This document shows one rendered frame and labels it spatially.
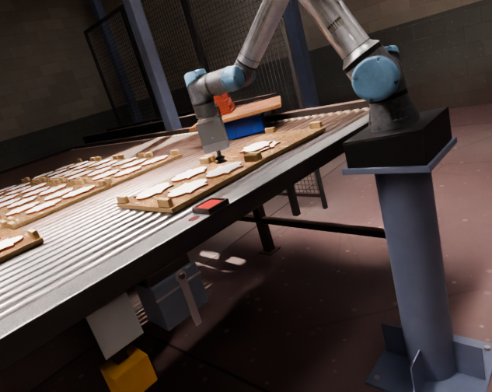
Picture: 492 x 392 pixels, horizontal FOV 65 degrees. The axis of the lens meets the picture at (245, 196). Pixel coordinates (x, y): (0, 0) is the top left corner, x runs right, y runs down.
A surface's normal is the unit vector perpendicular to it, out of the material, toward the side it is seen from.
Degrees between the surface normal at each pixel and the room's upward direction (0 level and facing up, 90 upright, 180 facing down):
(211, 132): 90
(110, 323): 90
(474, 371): 90
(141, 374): 90
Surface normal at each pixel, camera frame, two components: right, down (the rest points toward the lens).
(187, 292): 0.69, 0.04
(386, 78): -0.31, 0.47
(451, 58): -0.64, 0.40
